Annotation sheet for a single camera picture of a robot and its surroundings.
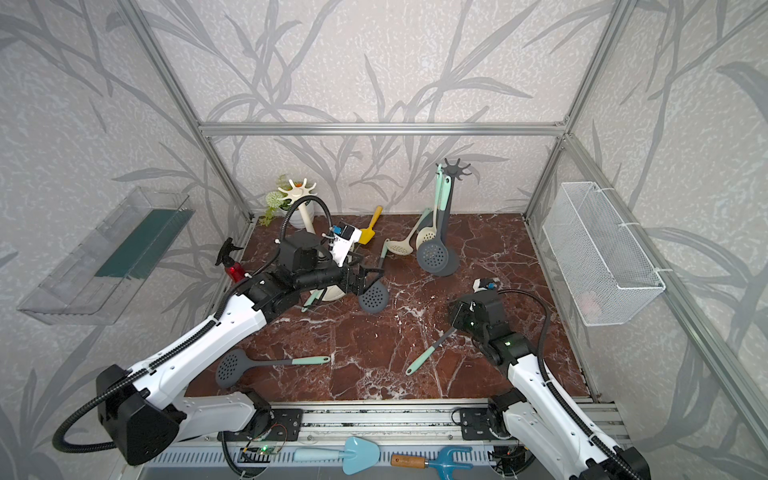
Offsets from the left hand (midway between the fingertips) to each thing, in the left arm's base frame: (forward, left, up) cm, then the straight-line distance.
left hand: (373, 267), depth 71 cm
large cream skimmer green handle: (+22, -16, -14) cm, 31 cm away
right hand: (-1, -21, -16) cm, 27 cm away
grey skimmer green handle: (+16, -18, -13) cm, 27 cm away
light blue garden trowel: (-35, +3, -28) cm, 45 cm away
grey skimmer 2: (-14, -10, -27) cm, 33 cm away
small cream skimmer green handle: (+27, -8, -27) cm, 39 cm away
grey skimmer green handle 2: (+12, -16, -17) cm, 26 cm away
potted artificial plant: (+38, +39, -18) cm, 57 cm away
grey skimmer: (+5, +1, -26) cm, 26 cm away
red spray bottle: (+13, +47, -20) cm, 53 cm away
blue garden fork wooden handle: (-37, -17, -26) cm, 48 cm away
